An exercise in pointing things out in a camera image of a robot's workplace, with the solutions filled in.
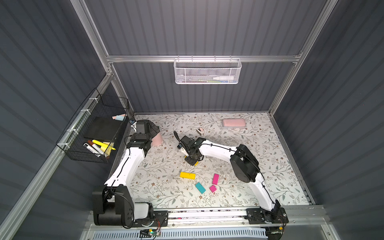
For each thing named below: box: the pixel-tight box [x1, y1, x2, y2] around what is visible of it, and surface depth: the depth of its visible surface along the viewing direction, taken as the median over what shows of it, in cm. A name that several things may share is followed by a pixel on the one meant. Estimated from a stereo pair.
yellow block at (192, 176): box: [179, 171, 197, 180], surface depth 89 cm
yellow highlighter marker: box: [92, 139, 116, 153], surface depth 71 cm
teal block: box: [195, 182, 207, 194], surface depth 85 cm
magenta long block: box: [212, 173, 220, 185], surface depth 88 cm
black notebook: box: [83, 116, 123, 143], surface depth 74 cm
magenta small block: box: [209, 185, 217, 193], surface depth 85 cm
